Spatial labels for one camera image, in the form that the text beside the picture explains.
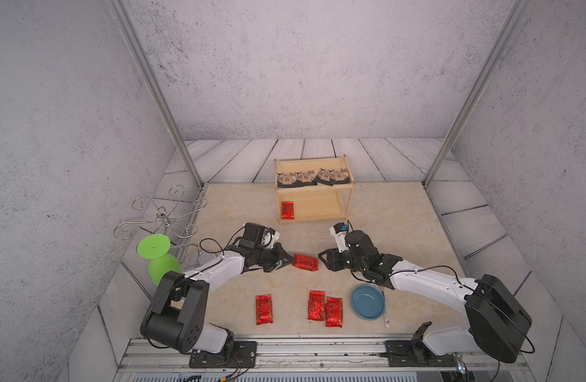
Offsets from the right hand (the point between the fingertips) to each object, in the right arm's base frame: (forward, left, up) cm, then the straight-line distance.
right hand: (324, 255), depth 83 cm
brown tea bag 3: (+29, -2, +10) cm, 30 cm away
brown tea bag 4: (+30, -7, +9) cm, 32 cm away
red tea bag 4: (-13, +3, -9) cm, 17 cm away
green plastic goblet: (-10, +44, +22) cm, 50 cm away
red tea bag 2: (+26, +14, -7) cm, 30 cm away
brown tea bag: (+27, +13, +10) cm, 32 cm away
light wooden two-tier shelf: (+24, +3, +9) cm, 25 cm away
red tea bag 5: (-16, -3, -9) cm, 18 cm away
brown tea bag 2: (+28, +6, +10) cm, 30 cm away
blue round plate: (-12, -15, -11) cm, 22 cm away
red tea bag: (0, +6, -4) cm, 8 cm away
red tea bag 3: (-15, +20, -10) cm, 27 cm away
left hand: (-1, +9, -2) cm, 9 cm away
